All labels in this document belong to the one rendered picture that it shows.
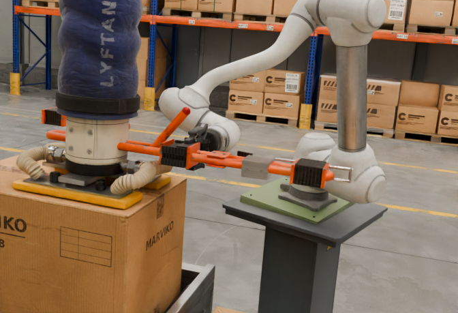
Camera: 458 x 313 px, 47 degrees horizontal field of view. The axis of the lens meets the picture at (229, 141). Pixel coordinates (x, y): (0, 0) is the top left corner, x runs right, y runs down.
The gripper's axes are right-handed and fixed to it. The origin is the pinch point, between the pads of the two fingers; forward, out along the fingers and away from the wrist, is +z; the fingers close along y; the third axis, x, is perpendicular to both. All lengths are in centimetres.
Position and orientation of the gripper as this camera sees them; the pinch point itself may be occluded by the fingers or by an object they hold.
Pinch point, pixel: (185, 153)
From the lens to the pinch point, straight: 141.8
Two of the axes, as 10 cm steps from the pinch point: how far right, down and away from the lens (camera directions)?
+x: -9.5, -1.3, 2.7
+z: -2.9, 1.5, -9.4
